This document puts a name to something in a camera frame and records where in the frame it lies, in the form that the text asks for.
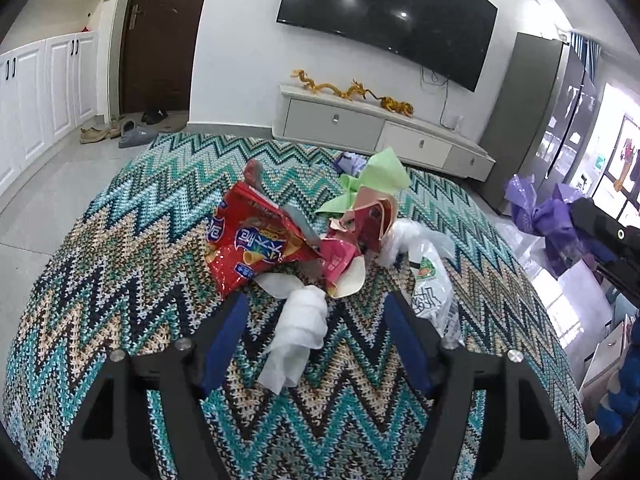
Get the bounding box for beige doormat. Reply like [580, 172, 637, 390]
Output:
[159, 111, 189, 132]

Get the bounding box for printed clear plastic bag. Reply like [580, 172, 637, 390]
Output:
[407, 242, 464, 348]

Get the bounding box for white tissue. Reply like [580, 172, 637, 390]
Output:
[257, 274, 331, 395]

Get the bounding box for blue striped curtain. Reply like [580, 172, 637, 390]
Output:
[570, 31, 601, 81]

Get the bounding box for red pink packet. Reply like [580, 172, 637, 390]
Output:
[327, 197, 401, 256]

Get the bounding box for red snack bag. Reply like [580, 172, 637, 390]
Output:
[205, 181, 326, 301]

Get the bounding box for grey slipper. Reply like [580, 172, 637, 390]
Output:
[118, 120, 157, 149]

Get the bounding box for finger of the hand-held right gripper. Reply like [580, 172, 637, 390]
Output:
[570, 198, 640, 262]
[595, 259, 640, 306]

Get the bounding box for white television cabinet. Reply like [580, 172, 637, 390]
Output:
[272, 83, 496, 182]

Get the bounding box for grey refrigerator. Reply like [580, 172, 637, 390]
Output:
[482, 31, 601, 216]

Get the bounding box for white lower cabinet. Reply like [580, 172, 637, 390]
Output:
[0, 30, 98, 193]

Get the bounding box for zigzag patterned rug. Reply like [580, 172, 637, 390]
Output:
[2, 132, 588, 480]

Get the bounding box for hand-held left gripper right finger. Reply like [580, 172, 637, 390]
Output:
[384, 290, 583, 480]

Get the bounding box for brown door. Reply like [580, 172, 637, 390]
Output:
[119, 0, 213, 116]

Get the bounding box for purple trash bag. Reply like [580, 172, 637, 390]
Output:
[504, 174, 596, 281]

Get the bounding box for pink wrapper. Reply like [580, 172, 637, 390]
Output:
[320, 237, 368, 299]

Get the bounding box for black wall television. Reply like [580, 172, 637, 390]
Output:
[276, 0, 499, 93]

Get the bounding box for television cables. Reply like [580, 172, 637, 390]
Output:
[420, 65, 451, 126]

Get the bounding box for blue plush toy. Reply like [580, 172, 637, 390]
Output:
[595, 310, 640, 436]

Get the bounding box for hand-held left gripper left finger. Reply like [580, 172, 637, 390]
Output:
[57, 290, 251, 480]

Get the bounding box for purple wrapper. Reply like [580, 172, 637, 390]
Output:
[334, 151, 373, 177]

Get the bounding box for gold dragon ornament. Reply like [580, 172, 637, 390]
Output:
[378, 94, 415, 118]
[291, 69, 379, 102]

